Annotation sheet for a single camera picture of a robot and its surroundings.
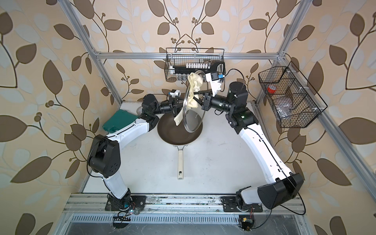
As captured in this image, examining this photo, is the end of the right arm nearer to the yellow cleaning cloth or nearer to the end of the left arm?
the yellow cleaning cloth

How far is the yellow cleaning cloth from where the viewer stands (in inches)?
22.4

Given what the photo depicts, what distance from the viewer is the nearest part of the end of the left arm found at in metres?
0.68

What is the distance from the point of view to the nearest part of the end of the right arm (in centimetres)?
55

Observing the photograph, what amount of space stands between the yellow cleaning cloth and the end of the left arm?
96 mm

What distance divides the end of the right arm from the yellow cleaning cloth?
5 cm

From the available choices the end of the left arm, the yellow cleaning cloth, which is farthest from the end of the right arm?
the end of the left arm
